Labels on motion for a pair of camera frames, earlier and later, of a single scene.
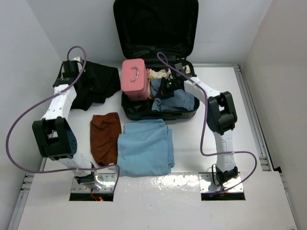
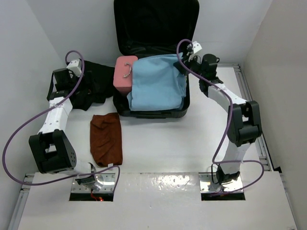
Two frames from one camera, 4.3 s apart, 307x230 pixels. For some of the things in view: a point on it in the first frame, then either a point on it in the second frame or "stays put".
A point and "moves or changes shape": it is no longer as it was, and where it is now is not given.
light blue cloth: x=145 y=149 to x=156 y=85
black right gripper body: x=168 y=87 to x=192 y=64
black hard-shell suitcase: x=161 y=33 moves or changes shape
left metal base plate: x=108 y=178 stays put
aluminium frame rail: x=265 y=161 stays put
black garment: x=97 y=83 stays put
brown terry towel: x=104 y=130 stays put
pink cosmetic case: x=134 y=79 to x=123 y=74
